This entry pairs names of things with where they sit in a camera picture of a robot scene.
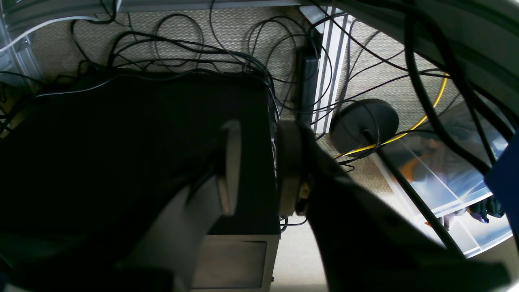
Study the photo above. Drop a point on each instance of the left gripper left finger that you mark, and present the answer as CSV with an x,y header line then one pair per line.
x,y
172,242

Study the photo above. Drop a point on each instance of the clear plastic storage bin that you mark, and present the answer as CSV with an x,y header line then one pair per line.
x,y
453,190

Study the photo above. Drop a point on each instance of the black round stand base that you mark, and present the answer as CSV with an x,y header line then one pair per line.
x,y
363,123

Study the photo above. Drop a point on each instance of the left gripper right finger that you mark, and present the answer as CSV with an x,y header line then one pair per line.
x,y
365,245

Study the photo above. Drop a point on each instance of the black computer case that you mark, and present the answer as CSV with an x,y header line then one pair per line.
x,y
84,177

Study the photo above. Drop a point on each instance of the black power strip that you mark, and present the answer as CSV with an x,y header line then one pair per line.
x,y
307,67

